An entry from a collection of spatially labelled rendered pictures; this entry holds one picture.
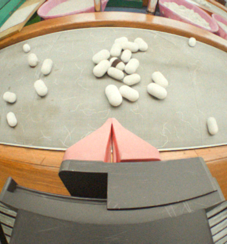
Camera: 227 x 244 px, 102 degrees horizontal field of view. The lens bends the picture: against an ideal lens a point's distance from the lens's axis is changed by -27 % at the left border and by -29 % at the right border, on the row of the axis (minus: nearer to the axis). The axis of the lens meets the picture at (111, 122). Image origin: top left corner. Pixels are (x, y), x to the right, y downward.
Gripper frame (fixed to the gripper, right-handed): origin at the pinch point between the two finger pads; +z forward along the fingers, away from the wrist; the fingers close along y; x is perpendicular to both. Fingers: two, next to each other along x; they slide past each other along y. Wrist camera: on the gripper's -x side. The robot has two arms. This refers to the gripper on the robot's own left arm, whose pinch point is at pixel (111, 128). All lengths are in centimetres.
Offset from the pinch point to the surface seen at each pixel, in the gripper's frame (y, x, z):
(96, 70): 2.6, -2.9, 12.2
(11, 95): 20.3, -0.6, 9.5
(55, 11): 21, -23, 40
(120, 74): -1.4, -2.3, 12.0
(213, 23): -42, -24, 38
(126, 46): -2.9, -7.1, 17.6
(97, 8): 3.9, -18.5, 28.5
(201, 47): -26.0, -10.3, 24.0
